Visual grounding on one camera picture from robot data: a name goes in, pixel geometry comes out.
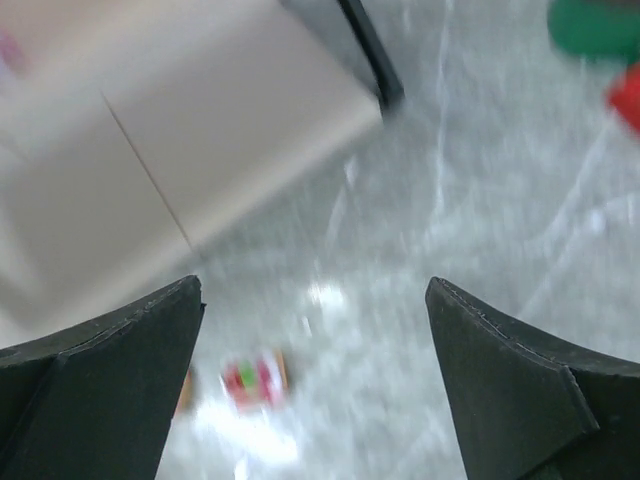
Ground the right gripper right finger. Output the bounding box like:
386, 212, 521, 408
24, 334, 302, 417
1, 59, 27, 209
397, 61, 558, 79
425, 277, 639, 479

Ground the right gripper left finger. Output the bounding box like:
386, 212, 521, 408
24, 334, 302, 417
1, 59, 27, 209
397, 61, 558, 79
1, 275, 205, 479

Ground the beige three-tier shelf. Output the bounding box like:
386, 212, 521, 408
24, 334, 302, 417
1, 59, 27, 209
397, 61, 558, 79
1, 1, 403, 346

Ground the red box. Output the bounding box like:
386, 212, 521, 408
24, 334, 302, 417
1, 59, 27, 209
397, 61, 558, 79
607, 63, 640, 134

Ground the brown green plush toy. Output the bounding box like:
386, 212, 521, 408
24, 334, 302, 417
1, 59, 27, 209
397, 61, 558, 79
547, 0, 639, 64

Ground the pink clover donut toy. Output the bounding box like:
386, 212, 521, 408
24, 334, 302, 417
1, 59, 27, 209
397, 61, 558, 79
219, 349, 289, 411

